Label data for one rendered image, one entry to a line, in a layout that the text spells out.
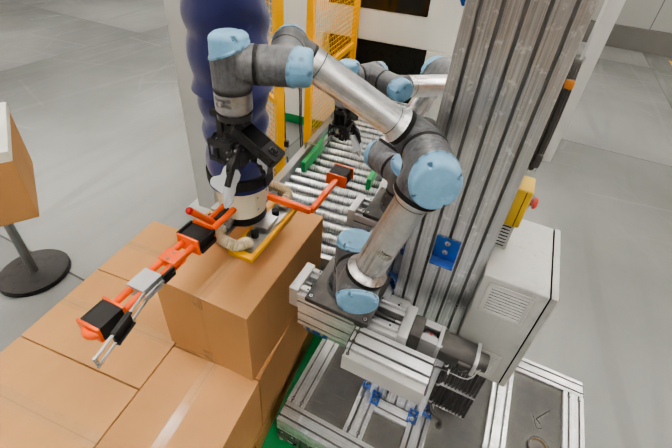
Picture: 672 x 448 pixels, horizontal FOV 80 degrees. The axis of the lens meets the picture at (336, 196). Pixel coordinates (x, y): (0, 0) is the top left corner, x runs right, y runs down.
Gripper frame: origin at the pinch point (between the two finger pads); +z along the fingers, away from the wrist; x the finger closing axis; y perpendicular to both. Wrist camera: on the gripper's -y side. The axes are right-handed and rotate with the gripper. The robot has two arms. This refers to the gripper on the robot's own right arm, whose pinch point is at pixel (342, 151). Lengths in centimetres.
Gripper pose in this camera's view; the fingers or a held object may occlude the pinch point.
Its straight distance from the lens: 155.2
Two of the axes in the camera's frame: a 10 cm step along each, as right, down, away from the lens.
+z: -0.7, 7.9, 6.0
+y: -4.1, 5.3, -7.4
